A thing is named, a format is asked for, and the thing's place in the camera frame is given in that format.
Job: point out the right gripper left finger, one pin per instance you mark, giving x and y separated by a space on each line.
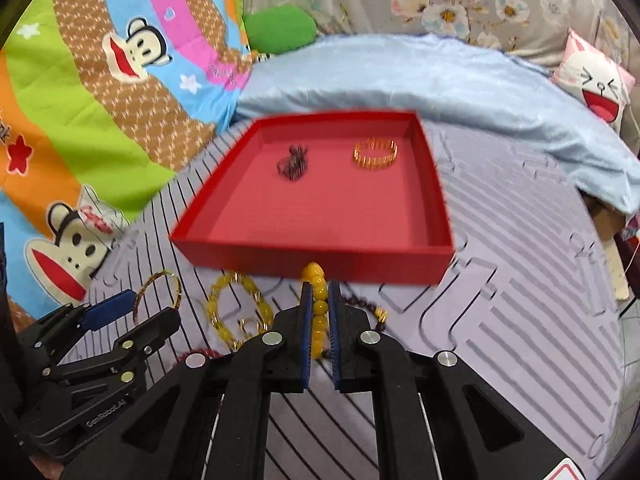
207 418

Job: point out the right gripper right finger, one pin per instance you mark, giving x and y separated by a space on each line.
434 417

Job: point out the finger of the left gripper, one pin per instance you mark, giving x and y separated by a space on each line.
128 351
57 332

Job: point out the thin gold bangle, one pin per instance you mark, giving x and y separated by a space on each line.
165 287

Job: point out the gold chain bangle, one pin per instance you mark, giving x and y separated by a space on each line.
375 154

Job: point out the red tray box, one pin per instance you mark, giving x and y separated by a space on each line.
288 194

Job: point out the colourful cartoon monkey blanket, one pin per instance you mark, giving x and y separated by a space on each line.
102 103

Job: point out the light blue duvet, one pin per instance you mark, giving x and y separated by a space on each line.
445 80

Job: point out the green plush pillow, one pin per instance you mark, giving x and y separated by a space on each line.
280 29

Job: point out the pink cartoon face cushion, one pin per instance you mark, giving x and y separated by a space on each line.
592 78

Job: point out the grey floral bedsheet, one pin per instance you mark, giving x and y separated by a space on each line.
532 29

